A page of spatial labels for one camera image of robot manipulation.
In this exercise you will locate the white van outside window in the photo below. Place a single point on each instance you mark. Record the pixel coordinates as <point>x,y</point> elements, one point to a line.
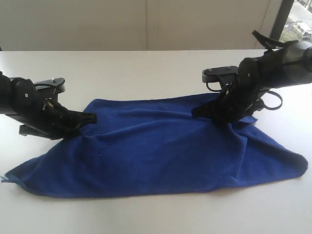
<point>303,30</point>

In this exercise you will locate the black window frame post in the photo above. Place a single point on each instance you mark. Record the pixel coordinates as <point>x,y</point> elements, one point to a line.
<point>281,19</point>

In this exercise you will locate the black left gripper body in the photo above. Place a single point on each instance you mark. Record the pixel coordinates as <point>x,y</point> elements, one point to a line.
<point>37,114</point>

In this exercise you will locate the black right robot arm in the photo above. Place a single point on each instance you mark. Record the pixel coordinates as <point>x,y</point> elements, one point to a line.
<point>287,66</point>

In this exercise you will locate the blue towel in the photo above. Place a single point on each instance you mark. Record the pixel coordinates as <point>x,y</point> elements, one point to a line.
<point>155,147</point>

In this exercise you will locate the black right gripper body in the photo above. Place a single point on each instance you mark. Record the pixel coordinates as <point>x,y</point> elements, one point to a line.
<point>233,103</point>

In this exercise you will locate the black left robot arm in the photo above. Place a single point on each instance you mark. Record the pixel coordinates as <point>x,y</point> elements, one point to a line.
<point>5,87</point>

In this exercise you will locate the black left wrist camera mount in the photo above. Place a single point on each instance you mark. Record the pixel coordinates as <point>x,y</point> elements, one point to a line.
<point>50,89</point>

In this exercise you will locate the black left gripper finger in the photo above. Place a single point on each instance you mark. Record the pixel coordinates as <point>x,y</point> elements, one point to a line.
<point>76,120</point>

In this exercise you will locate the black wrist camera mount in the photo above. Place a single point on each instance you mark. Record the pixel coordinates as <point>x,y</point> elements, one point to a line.
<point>50,89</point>
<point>222,75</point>

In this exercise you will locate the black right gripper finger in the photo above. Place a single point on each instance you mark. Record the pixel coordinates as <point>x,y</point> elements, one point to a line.
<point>207,110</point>

